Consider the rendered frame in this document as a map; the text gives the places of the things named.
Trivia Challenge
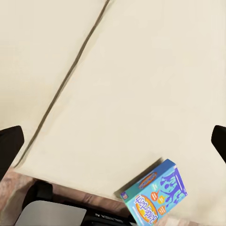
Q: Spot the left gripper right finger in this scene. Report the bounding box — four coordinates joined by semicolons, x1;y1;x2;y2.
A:
211;125;226;163

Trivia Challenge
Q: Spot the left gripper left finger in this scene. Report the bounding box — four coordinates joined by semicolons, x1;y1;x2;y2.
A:
0;125;24;182

